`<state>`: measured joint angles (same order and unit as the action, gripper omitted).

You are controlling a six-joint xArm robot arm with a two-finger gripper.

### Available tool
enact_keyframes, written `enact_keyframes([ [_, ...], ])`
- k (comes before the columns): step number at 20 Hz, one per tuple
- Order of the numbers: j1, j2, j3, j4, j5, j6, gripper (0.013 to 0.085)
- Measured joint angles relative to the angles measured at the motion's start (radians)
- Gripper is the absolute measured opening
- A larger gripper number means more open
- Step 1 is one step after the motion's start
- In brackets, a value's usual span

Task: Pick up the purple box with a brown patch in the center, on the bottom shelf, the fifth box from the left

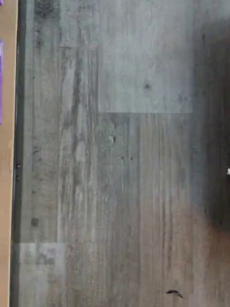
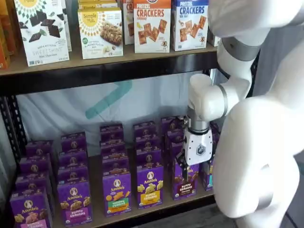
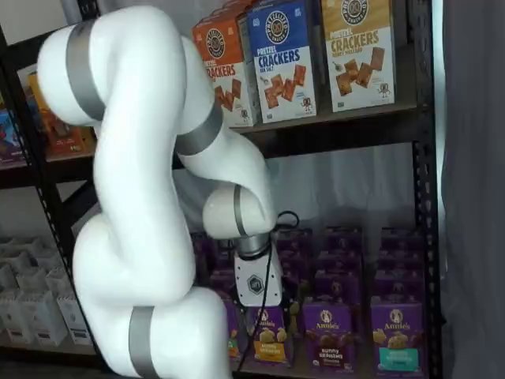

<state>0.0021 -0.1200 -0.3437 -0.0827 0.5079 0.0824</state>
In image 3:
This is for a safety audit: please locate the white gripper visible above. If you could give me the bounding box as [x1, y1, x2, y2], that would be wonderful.
[234, 252, 309, 338]

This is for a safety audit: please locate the purple Annie's box brown patch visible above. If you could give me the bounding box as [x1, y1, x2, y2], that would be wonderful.
[321, 225, 363, 253]
[313, 271, 363, 306]
[302, 302, 354, 373]
[317, 249, 363, 276]

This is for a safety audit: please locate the purple Annie's box yellow patch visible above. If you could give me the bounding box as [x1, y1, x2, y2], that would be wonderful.
[279, 251, 313, 277]
[275, 227, 316, 254]
[247, 306, 295, 367]

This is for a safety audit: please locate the purple Annie's box green patch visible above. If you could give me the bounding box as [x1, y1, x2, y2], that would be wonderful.
[225, 311, 244, 362]
[211, 270, 240, 303]
[192, 231, 217, 285]

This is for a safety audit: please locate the purple Annie's box teal patch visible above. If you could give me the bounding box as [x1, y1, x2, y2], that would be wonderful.
[378, 227, 425, 256]
[372, 275, 426, 306]
[374, 252, 426, 278]
[370, 302, 426, 375]

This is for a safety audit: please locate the black metal shelf rack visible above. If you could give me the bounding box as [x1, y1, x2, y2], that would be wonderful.
[0, 23, 103, 358]
[169, 0, 443, 379]

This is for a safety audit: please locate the blue sea salt crackers box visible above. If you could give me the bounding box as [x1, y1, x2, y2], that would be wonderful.
[247, 0, 319, 125]

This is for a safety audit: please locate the orange cheddar pretzel crackers box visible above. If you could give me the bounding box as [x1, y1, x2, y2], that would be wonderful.
[192, 17, 256, 128]
[204, 0, 257, 24]

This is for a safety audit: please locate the tan honey mustard crackers box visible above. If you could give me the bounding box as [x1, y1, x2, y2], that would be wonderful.
[320, 0, 396, 114]

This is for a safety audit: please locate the orange snack box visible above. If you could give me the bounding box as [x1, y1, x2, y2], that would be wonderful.
[26, 70, 97, 156]

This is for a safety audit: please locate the blue purple snack box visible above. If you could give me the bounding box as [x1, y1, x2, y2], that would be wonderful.
[0, 104, 28, 165]

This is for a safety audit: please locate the white carton dark label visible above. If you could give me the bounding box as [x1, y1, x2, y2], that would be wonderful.
[45, 265, 78, 295]
[0, 262, 21, 295]
[15, 267, 51, 295]
[0, 294, 36, 344]
[25, 291, 67, 347]
[57, 290, 95, 347]
[0, 235, 31, 268]

